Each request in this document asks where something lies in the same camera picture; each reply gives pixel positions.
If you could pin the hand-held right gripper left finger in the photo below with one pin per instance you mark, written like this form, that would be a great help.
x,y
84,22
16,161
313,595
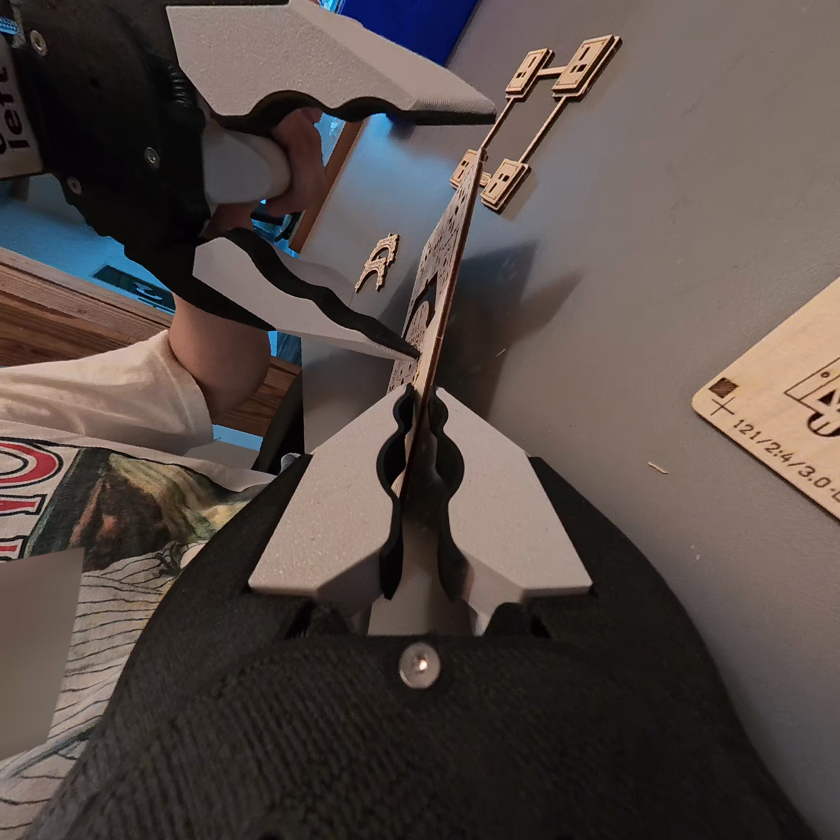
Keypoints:
x,y
315,525

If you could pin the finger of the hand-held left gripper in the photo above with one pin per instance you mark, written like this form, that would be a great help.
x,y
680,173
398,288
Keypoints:
x,y
295,52
262,302

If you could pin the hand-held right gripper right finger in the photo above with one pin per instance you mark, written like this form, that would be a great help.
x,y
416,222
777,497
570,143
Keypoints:
x,y
512,525

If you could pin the wooden puzzle sheet with arches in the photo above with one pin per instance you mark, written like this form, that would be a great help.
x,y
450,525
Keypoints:
x,y
446,262

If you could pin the person's left forearm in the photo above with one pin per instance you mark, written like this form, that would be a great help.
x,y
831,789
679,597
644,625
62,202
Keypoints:
x,y
223,367

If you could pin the grey desk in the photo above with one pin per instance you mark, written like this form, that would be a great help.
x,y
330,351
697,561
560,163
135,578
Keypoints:
x,y
656,229

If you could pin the person's left hand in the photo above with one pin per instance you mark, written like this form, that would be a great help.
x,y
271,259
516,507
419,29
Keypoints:
x,y
308,157

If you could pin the blue panel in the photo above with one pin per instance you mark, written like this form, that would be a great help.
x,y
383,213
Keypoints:
x,y
407,26

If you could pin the small wooden arch piece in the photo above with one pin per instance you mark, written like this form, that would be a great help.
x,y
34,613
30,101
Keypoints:
x,y
387,246

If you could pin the person's printed white shirt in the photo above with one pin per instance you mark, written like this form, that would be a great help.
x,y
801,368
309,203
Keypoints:
x,y
98,394

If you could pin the wooden puzzle sheet with towers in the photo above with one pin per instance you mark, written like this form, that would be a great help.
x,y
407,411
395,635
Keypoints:
x,y
774,354

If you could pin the wooden furniture frame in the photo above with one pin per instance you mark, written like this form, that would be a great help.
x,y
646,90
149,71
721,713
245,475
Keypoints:
x,y
52,308

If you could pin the wooden frame with square pieces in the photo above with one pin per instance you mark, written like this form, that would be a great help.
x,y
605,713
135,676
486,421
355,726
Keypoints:
x,y
587,62

